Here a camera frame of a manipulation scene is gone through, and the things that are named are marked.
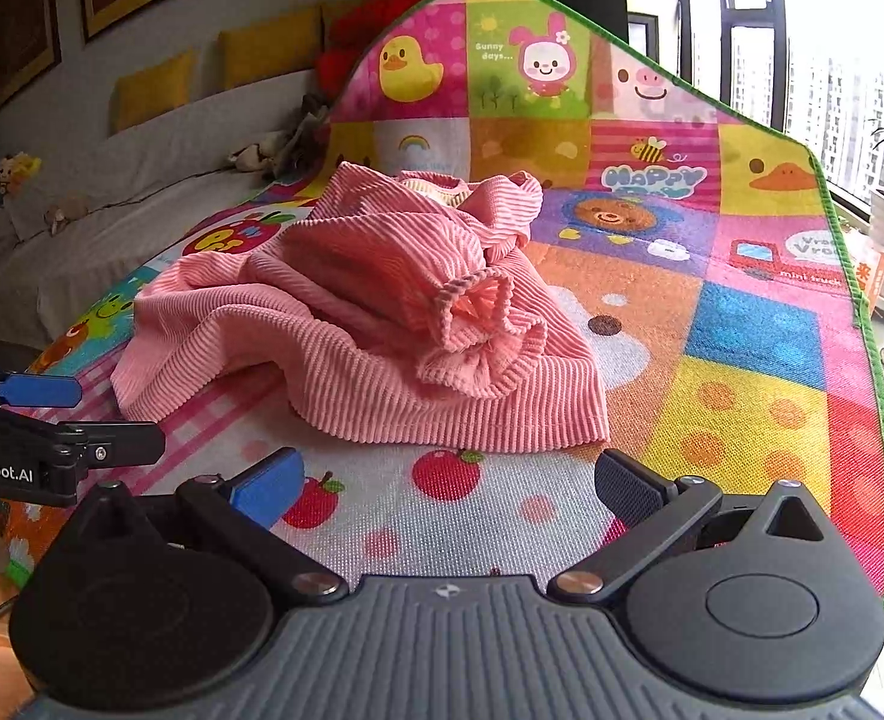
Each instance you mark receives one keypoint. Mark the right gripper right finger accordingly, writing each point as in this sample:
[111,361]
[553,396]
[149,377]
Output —
[662,519]

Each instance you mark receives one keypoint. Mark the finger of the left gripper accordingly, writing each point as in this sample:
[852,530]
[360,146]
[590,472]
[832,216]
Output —
[26,391]
[114,442]

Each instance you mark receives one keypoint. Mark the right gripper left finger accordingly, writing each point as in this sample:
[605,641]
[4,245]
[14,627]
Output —
[232,517]

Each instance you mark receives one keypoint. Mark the pink corduroy garment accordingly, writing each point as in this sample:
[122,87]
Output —
[402,310]

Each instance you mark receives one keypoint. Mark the white covered sofa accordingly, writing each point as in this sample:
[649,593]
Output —
[89,218]

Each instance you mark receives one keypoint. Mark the colourful cartoon play mat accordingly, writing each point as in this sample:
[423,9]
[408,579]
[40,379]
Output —
[694,252]

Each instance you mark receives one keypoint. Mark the small plush toy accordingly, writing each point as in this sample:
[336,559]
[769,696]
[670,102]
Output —
[15,171]

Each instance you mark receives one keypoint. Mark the yellow cushion left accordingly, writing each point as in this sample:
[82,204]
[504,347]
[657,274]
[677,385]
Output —
[148,93]

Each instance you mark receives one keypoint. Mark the yellow cushion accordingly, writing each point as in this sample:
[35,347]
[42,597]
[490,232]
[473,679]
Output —
[148,93]
[278,46]

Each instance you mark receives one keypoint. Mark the orange printed box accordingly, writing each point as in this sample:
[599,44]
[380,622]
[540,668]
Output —
[867,259]

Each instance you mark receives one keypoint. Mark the grey cloth on sofa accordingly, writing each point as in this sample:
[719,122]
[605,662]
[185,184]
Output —
[287,153]

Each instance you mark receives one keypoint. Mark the yellow cushion middle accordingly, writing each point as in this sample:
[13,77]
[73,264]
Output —
[278,46]

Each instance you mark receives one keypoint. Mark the red plush cushion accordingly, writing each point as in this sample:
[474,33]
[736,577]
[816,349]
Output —
[348,27]

